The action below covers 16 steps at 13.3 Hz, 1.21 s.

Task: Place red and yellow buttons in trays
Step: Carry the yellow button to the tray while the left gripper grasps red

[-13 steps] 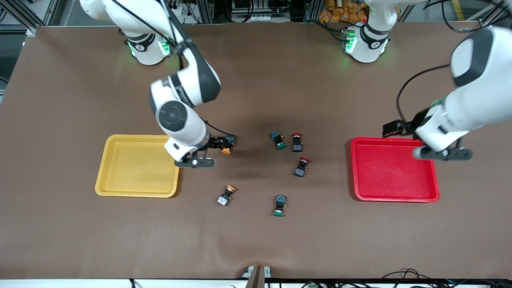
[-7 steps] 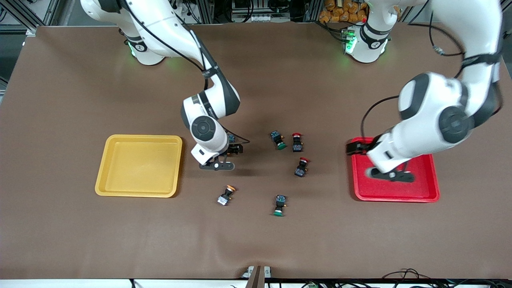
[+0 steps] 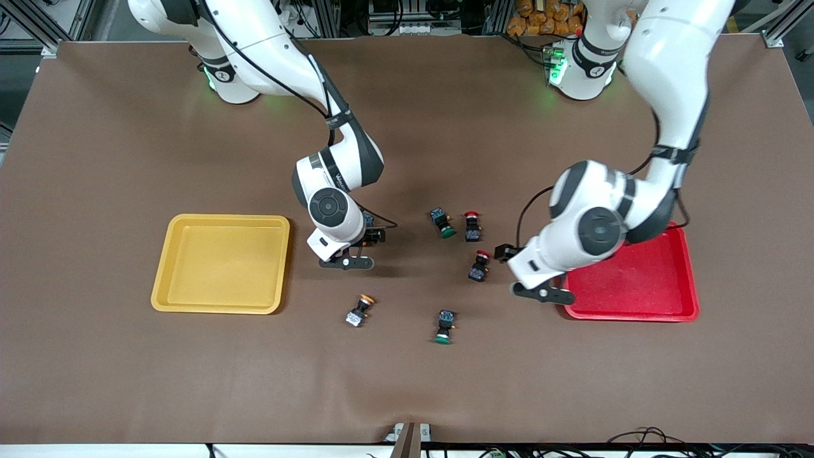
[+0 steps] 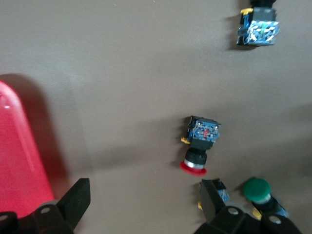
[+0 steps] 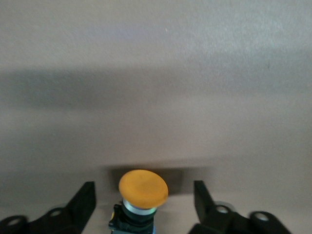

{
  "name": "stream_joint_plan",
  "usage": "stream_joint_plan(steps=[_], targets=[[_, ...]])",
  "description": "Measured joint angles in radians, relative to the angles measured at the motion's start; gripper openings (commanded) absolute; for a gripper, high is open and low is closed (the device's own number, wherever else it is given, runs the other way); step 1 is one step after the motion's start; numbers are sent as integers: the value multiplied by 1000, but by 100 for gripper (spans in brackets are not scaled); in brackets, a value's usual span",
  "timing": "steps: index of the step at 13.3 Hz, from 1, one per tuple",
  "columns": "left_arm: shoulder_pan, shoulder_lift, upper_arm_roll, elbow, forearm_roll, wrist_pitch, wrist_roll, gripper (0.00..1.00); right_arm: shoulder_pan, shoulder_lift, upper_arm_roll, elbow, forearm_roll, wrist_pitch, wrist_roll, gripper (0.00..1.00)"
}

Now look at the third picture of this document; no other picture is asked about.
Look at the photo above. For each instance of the grey control equipment rack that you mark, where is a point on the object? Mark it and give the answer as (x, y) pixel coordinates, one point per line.
(407, 16)

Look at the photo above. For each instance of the aluminium frame post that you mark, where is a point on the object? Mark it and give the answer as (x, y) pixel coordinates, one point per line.
(772, 35)
(28, 25)

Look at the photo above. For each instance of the yellow plastic tray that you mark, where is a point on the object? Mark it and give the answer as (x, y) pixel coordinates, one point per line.
(222, 280)

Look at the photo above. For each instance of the green push button switch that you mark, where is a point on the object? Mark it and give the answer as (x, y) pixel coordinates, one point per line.
(445, 321)
(439, 218)

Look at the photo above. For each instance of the red plastic tray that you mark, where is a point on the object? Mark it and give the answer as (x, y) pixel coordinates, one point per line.
(636, 292)

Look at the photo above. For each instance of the red push button switch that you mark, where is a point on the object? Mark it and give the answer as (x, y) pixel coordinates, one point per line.
(478, 270)
(472, 230)

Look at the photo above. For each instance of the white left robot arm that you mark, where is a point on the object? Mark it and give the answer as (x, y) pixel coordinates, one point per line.
(668, 63)

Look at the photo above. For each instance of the brown table mat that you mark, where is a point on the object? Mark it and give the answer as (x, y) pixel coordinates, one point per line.
(407, 381)

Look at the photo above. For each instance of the yellow push button switch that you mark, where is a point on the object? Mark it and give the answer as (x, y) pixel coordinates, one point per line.
(367, 220)
(356, 315)

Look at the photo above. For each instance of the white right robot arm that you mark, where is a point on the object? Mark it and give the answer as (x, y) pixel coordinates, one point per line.
(254, 38)

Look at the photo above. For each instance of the pile of orange bags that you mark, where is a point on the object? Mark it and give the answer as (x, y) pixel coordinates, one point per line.
(544, 16)

